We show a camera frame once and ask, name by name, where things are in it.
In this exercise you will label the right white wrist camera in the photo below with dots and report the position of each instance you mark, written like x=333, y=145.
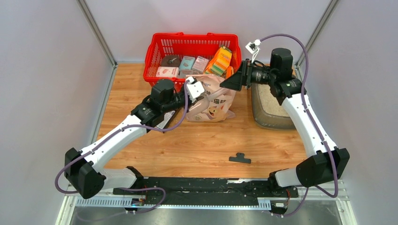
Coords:
x=253, y=48

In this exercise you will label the teal small box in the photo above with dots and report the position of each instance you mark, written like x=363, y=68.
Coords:
x=187, y=62

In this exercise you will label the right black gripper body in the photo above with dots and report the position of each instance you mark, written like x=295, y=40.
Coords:
x=255, y=75

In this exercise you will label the red plastic shopping basket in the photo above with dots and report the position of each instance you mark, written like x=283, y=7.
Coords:
x=204, y=45

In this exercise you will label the black rectangular box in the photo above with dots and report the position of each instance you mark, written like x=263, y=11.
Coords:
x=168, y=117

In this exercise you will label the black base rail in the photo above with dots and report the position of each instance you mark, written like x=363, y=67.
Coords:
x=208, y=192

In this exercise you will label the black bag clip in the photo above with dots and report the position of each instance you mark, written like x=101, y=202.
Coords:
x=240, y=158

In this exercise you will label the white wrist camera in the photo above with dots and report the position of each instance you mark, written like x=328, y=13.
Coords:
x=253, y=48
x=195, y=88

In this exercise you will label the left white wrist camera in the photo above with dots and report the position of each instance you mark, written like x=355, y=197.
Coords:
x=195, y=88

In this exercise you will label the brown round tin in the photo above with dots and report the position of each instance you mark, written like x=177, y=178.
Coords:
x=171, y=61

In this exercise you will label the pink cat litter bag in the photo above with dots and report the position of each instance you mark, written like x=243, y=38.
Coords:
x=215, y=103

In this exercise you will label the orange item in basket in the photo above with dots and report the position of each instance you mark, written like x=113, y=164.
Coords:
x=229, y=72

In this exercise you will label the grey litter box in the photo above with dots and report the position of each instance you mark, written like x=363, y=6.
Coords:
x=267, y=112

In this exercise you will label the orange striped sponge pack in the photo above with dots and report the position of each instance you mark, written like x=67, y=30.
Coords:
x=220, y=62

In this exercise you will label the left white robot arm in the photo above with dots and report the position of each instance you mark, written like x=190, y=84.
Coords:
x=84, y=171

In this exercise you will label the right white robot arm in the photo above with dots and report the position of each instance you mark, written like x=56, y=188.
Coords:
x=326, y=161

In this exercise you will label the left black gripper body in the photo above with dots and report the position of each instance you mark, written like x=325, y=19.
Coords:
x=181, y=101

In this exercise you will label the grey pink small box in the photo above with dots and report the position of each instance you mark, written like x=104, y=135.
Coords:
x=200, y=65

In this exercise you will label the pink white box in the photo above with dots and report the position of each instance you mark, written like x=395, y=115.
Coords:
x=167, y=72

